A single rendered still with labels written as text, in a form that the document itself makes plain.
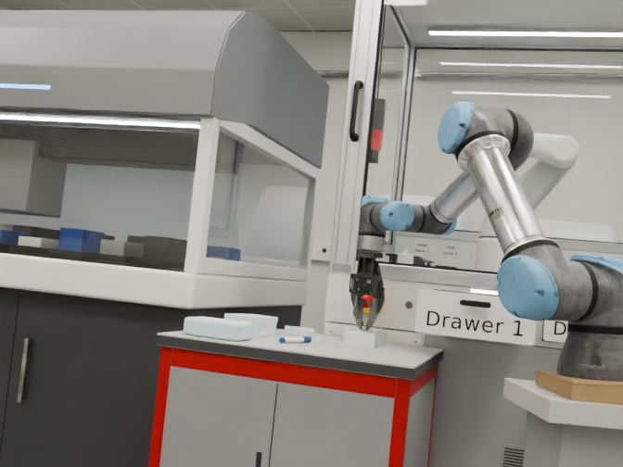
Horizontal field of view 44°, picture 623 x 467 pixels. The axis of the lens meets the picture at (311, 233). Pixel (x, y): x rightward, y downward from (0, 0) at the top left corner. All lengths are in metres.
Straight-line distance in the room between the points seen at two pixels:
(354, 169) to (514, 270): 1.00
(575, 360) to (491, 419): 0.79
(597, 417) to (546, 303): 0.21
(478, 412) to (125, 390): 1.04
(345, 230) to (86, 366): 0.89
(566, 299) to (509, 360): 0.83
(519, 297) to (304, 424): 0.60
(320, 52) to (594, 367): 4.75
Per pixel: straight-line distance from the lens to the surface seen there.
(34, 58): 2.62
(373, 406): 1.73
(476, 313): 1.94
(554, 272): 1.46
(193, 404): 1.86
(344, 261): 2.34
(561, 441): 1.49
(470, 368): 2.29
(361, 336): 2.04
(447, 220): 2.02
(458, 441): 2.32
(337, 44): 5.99
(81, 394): 2.49
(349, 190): 2.35
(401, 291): 2.30
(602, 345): 1.54
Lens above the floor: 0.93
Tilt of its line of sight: 3 degrees up
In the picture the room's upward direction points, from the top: 6 degrees clockwise
